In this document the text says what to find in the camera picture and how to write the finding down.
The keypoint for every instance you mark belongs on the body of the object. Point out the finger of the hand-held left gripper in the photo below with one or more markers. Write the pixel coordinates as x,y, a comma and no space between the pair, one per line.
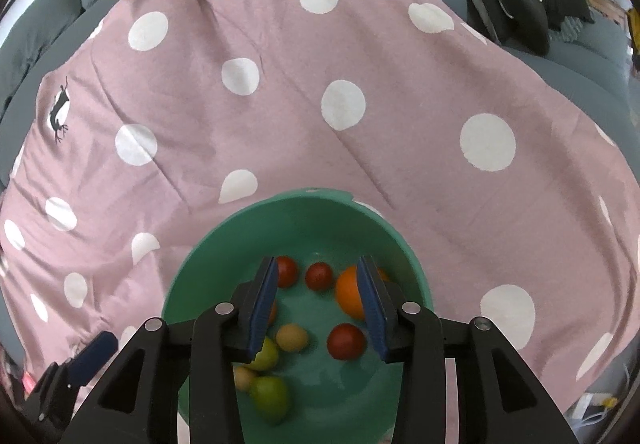
92,353

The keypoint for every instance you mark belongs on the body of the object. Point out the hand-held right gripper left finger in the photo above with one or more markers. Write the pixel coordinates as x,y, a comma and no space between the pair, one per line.
262,309

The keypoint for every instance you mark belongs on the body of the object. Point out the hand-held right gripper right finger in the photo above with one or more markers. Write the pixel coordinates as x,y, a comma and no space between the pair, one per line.
374,314

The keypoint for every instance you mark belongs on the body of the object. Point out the small tangerine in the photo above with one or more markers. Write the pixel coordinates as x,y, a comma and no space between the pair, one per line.
273,314

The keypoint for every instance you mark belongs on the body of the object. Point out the orange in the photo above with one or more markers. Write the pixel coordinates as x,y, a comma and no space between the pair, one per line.
350,296

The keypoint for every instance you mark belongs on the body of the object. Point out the large red tomato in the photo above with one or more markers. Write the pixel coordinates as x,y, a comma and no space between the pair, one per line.
346,341

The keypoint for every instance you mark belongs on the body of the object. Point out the beige round fruit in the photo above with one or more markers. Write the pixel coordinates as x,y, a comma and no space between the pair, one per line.
244,378
292,338

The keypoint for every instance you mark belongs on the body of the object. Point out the small red tomato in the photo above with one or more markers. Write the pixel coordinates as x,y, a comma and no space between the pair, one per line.
287,272
319,275

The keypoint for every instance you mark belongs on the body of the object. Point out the yellow-green lemon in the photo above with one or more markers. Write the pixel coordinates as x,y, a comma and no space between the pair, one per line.
267,356

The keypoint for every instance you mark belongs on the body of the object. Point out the green lime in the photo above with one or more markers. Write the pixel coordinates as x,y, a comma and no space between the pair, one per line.
270,399

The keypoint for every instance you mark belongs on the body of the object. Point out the green plastic bowl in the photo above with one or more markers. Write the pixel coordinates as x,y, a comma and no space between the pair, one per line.
310,229

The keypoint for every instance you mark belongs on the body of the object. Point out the pink polka dot blanket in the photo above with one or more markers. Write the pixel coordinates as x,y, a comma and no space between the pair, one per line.
300,99

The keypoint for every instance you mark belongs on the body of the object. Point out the white power strip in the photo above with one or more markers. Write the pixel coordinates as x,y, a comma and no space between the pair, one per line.
592,406

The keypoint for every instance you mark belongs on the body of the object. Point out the black round cushion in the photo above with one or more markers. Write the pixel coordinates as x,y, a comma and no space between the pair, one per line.
520,9

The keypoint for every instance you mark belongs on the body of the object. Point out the grey knitted cushion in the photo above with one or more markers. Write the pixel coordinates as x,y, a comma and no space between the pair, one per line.
567,29

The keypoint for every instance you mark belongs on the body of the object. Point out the yellow object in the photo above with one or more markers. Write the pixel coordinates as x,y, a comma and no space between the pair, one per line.
633,29

